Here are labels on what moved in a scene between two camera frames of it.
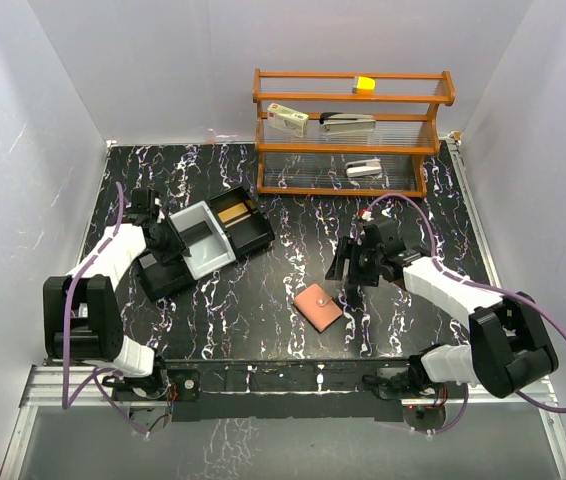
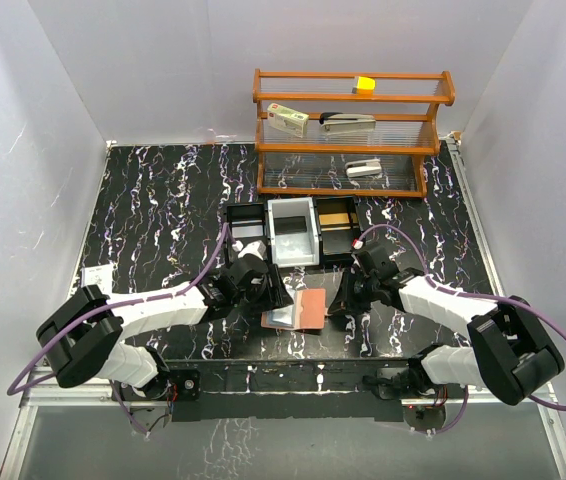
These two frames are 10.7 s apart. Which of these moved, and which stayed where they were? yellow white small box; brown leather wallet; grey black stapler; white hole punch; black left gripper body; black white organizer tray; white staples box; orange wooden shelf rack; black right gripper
Moved: black white organizer tray; brown leather wallet; black right gripper; black left gripper body
Stayed: yellow white small box; orange wooden shelf rack; grey black stapler; white staples box; white hole punch
